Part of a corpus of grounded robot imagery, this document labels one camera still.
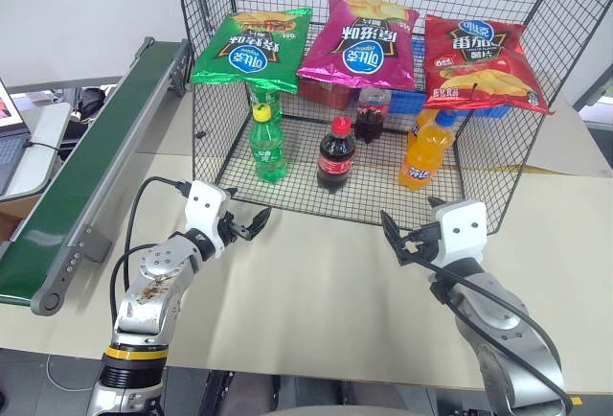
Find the white side table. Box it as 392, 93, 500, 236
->
0, 102, 73, 204

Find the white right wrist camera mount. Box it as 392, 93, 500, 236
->
433, 198, 488, 268

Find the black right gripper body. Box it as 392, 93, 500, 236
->
398, 221, 443, 269

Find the red potato chips bag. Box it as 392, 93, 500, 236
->
421, 13, 556, 116

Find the black wire mesh cage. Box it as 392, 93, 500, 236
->
172, 0, 613, 236

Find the black bag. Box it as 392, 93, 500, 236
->
71, 84, 119, 125

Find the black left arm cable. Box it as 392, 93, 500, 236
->
108, 175, 193, 335

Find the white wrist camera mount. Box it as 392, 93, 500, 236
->
433, 198, 488, 268
185, 179, 230, 260

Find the cola bottle red cap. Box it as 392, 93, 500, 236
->
315, 116, 356, 195

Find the grey background furniture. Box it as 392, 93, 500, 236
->
577, 69, 613, 125

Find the green conveyor belt grey frame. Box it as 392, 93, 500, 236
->
0, 36, 195, 317

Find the white floor cable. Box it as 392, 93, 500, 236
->
45, 356, 102, 393

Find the green soda bottle yellow cap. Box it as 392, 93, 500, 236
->
248, 104, 287, 185

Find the green potato chips bag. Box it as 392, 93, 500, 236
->
190, 6, 313, 96

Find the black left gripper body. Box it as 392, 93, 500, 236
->
217, 208, 249, 247

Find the magenta potato chips bag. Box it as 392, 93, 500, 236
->
295, 0, 421, 94

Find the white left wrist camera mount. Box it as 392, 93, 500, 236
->
185, 179, 230, 260

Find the open laptop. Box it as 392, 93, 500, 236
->
0, 78, 33, 196

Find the orange soda bottle blue cap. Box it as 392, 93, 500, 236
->
397, 109, 457, 194

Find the red plastic bin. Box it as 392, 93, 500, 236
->
297, 78, 360, 110

